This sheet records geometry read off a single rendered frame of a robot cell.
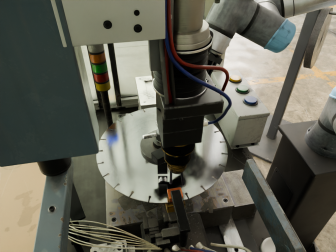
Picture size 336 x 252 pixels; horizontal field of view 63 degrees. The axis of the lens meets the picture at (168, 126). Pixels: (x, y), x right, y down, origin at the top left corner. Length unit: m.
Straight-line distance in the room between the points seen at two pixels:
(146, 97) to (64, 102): 0.68
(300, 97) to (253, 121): 1.84
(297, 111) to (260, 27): 1.96
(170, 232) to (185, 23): 0.42
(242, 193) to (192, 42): 0.55
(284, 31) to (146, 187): 0.46
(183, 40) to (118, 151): 0.43
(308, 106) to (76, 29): 2.52
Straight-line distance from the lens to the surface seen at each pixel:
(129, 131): 0.75
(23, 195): 0.95
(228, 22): 0.64
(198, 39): 0.33
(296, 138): 1.12
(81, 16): 0.24
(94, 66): 0.84
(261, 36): 0.67
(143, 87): 1.00
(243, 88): 1.02
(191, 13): 0.32
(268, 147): 2.12
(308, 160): 1.06
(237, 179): 0.82
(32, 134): 0.32
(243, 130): 0.95
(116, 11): 0.24
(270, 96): 2.67
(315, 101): 2.77
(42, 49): 0.26
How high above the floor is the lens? 1.45
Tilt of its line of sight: 42 degrees down
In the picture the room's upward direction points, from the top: straight up
